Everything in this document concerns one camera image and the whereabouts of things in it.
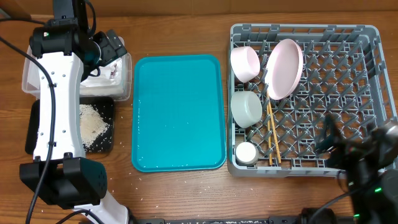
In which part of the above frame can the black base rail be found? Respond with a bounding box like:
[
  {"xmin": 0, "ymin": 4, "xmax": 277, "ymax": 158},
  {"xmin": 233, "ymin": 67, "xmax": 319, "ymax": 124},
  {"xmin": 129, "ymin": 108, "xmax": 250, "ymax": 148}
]
[{"xmin": 137, "ymin": 216, "xmax": 299, "ymax": 224}]

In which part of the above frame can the black waste tray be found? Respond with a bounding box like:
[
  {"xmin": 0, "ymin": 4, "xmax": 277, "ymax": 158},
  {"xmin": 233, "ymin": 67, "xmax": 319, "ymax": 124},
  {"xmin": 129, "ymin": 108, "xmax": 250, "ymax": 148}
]
[{"xmin": 25, "ymin": 96, "xmax": 115, "ymax": 155}]

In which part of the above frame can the pile of rice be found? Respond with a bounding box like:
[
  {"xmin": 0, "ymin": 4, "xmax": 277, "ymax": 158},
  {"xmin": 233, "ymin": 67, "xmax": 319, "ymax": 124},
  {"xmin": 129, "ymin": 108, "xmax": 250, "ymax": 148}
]
[{"xmin": 80, "ymin": 105, "xmax": 110, "ymax": 147}]

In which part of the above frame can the grey dishwasher rack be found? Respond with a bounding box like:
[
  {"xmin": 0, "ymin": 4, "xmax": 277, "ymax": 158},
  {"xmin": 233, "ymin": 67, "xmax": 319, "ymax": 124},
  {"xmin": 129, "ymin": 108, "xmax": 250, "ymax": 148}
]
[{"xmin": 227, "ymin": 24, "xmax": 397, "ymax": 177}]

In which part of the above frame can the pink bowl with rice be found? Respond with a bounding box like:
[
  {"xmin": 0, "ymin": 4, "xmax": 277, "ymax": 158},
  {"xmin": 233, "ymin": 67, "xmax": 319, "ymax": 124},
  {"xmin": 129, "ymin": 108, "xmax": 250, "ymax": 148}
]
[{"xmin": 230, "ymin": 47, "xmax": 260, "ymax": 83}]

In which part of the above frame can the clear plastic bin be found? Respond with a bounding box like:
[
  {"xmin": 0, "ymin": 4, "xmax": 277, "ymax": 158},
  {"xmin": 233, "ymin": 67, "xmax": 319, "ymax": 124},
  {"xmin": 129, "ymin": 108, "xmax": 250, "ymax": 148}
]
[{"xmin": 22, "ymin": 54, "xmax": 132, "ymax": 101}]

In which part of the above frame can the teal plastic tray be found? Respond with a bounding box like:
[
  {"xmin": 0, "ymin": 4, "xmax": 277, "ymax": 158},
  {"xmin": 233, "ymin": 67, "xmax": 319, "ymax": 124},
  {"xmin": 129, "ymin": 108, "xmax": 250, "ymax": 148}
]
[{"xmin": 131, "ymin": 54, "xmax": 226, "ymax": 172}]

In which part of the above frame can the wooden chopstick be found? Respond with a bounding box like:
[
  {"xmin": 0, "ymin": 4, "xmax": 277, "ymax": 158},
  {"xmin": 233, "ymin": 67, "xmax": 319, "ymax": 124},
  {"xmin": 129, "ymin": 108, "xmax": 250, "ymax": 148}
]
[
  {"xmin": 266, "ymin": 106, "xmax": 273, "ymax": 166},
  {"xmin": 267, "ymin": 90, "xmax": 282, "ymax": 164}
]

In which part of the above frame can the small white cup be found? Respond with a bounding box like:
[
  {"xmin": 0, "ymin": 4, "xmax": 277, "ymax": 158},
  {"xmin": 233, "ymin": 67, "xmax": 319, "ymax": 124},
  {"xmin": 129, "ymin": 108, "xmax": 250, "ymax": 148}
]
[{"xmin": 235, "ymin": 142, "xmax": 259, "ymax": 166}]

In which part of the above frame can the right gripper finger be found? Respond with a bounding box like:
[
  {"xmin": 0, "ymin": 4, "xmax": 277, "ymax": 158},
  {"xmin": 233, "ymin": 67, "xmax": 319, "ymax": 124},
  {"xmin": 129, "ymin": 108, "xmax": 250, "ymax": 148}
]
[
  {"xmin": 365, "ymin": 123, "xmax": 389, "ymax": 146},
  {"xmin": 315, "ymin": 114, "xmax": 341, "ymax": 155}
]

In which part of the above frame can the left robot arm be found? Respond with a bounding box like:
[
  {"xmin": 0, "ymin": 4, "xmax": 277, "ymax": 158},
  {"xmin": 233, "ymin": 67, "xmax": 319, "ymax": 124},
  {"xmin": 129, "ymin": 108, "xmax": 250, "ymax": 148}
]
[{"xmin": 19, "ymin": 1, "xmax": 134, "ymax": 223}]

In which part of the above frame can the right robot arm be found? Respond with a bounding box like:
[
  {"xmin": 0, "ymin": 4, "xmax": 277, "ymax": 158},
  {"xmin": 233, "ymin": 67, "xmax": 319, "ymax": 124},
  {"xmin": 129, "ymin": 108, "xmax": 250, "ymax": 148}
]
[{"xmin": 297, "ymin": 114, "xmax": 397, "ymax": 223}]

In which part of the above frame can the pink round plate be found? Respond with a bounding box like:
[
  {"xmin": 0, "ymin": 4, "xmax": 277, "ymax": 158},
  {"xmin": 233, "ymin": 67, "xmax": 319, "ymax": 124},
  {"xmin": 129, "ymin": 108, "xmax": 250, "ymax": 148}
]
[{"xmin": 265, "ymin": 39, "xmax": 303, "ymax": 100}]

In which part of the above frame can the grey-green bowl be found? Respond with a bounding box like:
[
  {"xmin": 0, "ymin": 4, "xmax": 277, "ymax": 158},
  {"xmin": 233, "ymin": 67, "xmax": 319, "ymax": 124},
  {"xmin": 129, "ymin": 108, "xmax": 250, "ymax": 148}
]
[{"xmin": 230, "ymin": 91, "xmax": 262, "ymax": 128}]

